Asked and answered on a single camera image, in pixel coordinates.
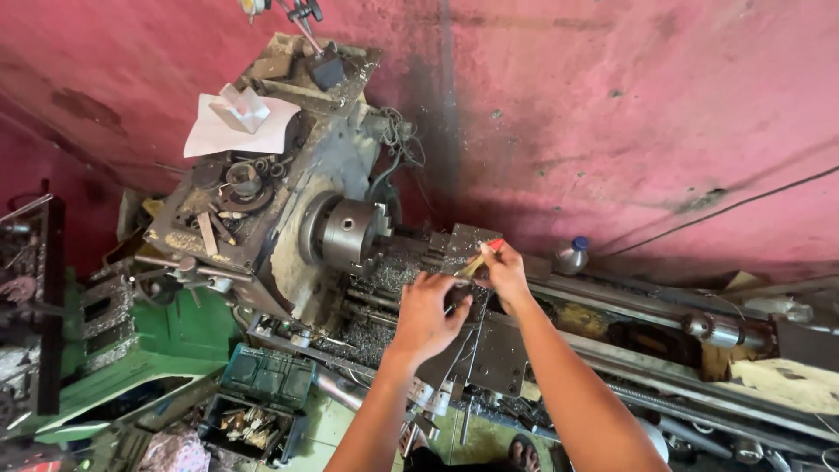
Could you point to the person's right hand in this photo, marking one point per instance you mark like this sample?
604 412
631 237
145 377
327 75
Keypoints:
508 275

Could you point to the person's left hand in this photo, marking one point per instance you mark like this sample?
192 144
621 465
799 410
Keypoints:
423 318

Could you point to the person's right fingers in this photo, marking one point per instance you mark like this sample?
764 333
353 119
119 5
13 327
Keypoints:
491 265

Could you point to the grey bottle with blue cap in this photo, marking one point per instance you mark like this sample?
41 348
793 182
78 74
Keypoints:
571 255

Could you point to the steel lathe chuck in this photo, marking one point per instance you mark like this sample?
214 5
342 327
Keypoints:
347 233

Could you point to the person's foot in sandal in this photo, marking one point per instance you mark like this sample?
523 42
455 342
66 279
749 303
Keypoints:
524 453

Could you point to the grey metal lathe machine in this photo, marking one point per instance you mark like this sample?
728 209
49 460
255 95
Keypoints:
314 157

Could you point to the steel drill chuck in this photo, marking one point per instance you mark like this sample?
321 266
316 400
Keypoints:
714 330

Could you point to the green plastic crate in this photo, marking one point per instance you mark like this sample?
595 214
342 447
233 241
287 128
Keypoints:
269 375

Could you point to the black magnetic indicator base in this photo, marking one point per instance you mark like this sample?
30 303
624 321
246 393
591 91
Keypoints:
326 69

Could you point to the black crate with tools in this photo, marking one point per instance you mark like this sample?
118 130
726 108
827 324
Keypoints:
249 426

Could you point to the white block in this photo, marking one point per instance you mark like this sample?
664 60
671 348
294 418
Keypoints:
241 110

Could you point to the white paper sheet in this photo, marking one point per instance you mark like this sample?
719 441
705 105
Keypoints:
213 134

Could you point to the green machine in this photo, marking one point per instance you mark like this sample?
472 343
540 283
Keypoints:
170 334

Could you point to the floral cloth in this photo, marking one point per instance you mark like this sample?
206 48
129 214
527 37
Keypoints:
174 452

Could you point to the dark cluttered shelf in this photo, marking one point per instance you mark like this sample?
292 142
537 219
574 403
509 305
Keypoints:
29 295

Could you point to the steel tool post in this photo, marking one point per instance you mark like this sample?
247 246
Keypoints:
469 237

